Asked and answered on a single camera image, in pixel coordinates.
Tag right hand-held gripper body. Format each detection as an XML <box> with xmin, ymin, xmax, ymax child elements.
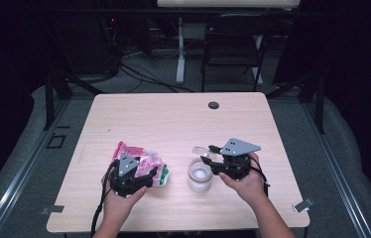
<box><xmin>217</xmin><ymin>137</ymin><xmax>262</xmax><ymax>181</ymax></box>

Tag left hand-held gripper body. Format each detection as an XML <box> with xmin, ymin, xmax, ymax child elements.
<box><xmin>109</xmin><ymin>152</ymin><xmax>152</xmax><ymax>198</ymax></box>

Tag pink white plastic bag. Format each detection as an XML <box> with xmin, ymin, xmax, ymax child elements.
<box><xmin>112</xmin><ymin>141</ymin><xmax>171</xmax><ymax>187</ymax></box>

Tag clear glass jar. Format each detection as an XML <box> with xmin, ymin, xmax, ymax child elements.
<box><xmin>186</xmin><ymin>158</ymin><xmax>214</xmax><ymax>193</ymax></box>

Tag person's right hand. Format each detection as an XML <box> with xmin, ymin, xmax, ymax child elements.
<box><xmin>218</xmin><ymin>152</ymin><xmax>270</xmax><ymax>210</ymax></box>

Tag person's left hand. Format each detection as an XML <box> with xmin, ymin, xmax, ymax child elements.
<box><xmin>100</xmin><ymin>175</ymin><xmax>148</xmax><ymax>226</ymax></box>

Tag grey tape piece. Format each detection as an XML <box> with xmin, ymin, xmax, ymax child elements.
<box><xmin>293</xmin><ymin>197</ymin><xmax>315</xmax><ymax>213</ymax></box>
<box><xmin>40</xmin><ymin>204</ymin><xmax>64</xmax><ymax>216</ymax></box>

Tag black metal stand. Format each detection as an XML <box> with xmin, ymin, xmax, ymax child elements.
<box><xmin>266</xmin><ymin>70</ymin><xmax>326</xmax><ymax>135</ymax></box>
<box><xmin>43</xmin><ymin>67</ymin><xmax>105</xmax><ymax>131</ymax></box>

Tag black folding chair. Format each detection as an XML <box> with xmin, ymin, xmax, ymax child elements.
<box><xmin>200</xmin><ymin>13</ymin><xmax>276</xmax><ymax>93</ymax></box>

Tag grey box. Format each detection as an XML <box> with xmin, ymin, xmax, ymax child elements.
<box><xmin>183</xmin><ymin>23</ymin><xmax>207</xmax><ymax>41</ymax></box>

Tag dark equipment cabinet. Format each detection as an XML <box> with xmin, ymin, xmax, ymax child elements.
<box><xmin>49</xmin><ymin>13</ymin><xmax>122</xmax><ymax>75</ymax></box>

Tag white desk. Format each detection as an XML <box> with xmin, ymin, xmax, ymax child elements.
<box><xmin>157</xmin><ymin>0</ymin><xmax>303</xmax><ymax>86</ymax></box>

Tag right hand-held gripper black cable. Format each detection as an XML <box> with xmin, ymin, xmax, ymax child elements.
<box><xmin>249</xmin><ymin>157</ymin><xmax>271</xmax><ymax>199</ymax></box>

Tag hand-held gripper black cable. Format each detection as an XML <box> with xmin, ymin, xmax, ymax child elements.
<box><xmin>249</xmin><ymin>157</ymin><xmax>271</xmax><ymax>199</ymax></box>
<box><xmin>90</xmin><ymin>162</ymin><xmax>118</xmax><ymax>237</ymax></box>

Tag left hand-held gripper black cable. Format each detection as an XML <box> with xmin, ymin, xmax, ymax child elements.
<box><xmin>90</xmin><ymin>162</ymin><xmax>118</xmax><ymax>237</ymax></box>

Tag black floor cables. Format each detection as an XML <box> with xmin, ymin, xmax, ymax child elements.
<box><xmin>118</xmin><ymin>62</ymin><xmax>194</xmax><ymax>94</ymax></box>

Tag aluminium floor rail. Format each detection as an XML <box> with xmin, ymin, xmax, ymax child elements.
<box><xmin>0</xmin><ymin>98</ymin><xmax>70</xmax><ymax>238</ymax></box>
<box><xmin>301</xmin><ymin>98</ymin><xmax>371</xmax><ymax>238</ymax></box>

